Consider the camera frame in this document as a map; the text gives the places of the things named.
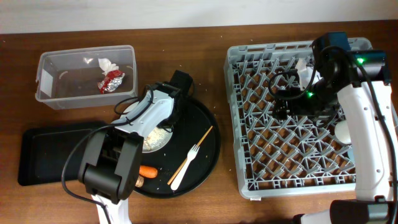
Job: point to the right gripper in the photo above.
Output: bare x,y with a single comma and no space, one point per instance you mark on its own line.
295,109

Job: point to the white cup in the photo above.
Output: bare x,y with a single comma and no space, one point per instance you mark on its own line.
342,132

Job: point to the white plastic fork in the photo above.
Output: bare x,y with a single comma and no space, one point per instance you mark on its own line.
190,156

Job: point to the pile of peanut shells and rice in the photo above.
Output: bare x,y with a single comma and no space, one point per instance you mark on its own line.
155,138

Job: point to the grey plate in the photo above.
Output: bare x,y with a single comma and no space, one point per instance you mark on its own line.
157,140

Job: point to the wooden chopstick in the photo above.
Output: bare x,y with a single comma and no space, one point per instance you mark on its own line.
199,143

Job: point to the red foil snack wrapper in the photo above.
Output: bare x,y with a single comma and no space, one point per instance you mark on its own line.
111,81

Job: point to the white tissue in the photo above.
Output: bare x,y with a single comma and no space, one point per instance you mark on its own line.
106,65

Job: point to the blue cup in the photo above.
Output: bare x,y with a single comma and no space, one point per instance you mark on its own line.
350,154

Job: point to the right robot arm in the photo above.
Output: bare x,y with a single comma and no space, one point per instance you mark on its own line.
358,81

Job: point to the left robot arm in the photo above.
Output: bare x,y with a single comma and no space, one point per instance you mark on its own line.
109,168

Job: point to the grey dishwasher rack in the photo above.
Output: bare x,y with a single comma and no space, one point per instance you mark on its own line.
274,157

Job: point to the black round tray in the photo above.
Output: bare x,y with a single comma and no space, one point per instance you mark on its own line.
195,121

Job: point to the orange carrot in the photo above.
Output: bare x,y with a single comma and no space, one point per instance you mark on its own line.
148,172

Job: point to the brown walnut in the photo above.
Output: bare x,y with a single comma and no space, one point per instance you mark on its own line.
139,182

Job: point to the clear plastic bin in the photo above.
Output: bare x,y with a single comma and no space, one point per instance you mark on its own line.
68,79

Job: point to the black rectangular tray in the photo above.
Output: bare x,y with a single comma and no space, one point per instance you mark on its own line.
45,150

